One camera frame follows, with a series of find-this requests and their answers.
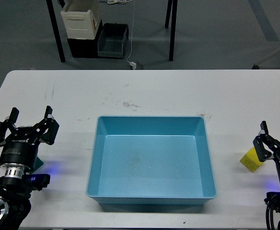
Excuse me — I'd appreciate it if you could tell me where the black table leg left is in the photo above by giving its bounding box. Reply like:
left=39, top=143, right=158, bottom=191
left=46, top=0, right=65, bottom=63

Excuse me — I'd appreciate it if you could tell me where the grey storage bin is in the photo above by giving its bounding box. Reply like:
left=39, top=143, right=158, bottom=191
left=97, top=23, right=129, bottom=59

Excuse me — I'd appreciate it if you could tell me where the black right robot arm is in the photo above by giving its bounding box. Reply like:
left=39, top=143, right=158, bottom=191
left=253, top=121, right=280, bottom=230

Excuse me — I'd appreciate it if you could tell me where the white power adapter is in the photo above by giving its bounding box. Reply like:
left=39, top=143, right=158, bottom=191
left=129, top=61, right=137, bottom=70

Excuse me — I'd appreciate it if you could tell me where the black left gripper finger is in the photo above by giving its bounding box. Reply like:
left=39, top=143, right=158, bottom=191
left=34, top=105, right=59, bottom=145
left=0, top=107, right=19, bottom=146

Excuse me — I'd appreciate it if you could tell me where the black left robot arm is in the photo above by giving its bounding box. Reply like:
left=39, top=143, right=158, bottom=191
left=0, top=106, right=59, bottom=230

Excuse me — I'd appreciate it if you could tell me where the black crate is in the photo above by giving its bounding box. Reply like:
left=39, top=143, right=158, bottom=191
left=67, top=21, right=103, bottom=58

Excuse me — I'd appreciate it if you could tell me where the light blue plastic box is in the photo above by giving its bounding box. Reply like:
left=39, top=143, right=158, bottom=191
left=86, top=116, right=217, bottom=205

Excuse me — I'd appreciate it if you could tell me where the black table leg right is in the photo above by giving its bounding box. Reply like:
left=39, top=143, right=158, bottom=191
left=164, top=0, right=178, bottom=61

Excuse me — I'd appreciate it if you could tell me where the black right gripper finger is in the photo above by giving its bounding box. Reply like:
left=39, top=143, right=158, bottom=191
left=253, top=120, right=280, bottom=162

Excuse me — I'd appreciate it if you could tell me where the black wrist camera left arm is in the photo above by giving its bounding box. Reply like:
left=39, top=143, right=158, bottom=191
left=25, top=174, right=50, bottom=191

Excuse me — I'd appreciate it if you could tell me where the yellow block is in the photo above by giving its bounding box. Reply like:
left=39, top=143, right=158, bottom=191
left=240, top=147, right=263, bottom=173

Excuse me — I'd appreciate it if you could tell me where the black table leg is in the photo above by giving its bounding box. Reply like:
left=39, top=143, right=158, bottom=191
left=46, top=0, right=65, bottom=63
left=164, top=0, right=178, bottom=61

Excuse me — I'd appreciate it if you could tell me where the green block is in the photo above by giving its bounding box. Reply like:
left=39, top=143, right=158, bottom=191
left=29, top=157, right=44, bottom=174

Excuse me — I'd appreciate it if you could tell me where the white cable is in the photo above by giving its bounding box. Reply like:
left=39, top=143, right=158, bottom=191
left=99, top=0, right=135, bottom=63

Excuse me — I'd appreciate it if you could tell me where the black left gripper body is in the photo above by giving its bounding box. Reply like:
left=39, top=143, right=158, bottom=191
left=0, top=127, right=40, bottom=171

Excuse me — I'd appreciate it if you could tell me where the cream plastic container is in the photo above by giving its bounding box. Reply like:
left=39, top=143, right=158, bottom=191
left=61, top=0, right=101, bottom=40

